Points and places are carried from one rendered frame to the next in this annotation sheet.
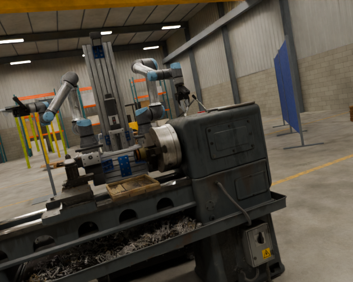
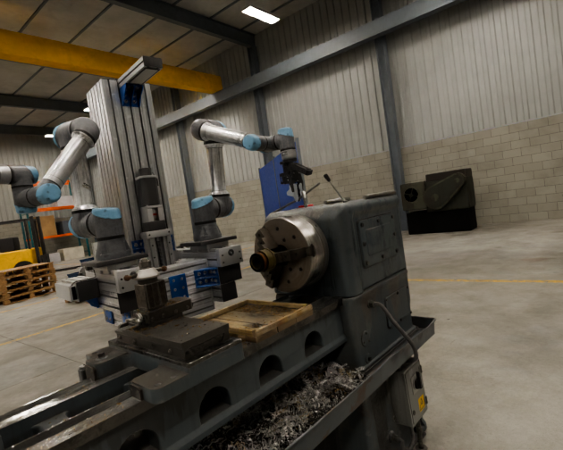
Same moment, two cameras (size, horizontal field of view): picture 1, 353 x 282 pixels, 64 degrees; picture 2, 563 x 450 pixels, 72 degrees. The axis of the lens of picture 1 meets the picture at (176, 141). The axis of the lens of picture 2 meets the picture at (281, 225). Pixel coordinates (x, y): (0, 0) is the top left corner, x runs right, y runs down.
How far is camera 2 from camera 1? 103 cm
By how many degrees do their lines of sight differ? 29
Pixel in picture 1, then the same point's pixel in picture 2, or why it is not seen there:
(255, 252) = (413, 403)
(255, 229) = (411, 369)
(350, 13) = (333, 129)
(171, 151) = (320, 254)
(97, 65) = (126, 117)
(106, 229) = (242, 399)
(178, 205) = (327, 343)
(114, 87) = (151, 158)
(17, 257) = not seen: outside the picture
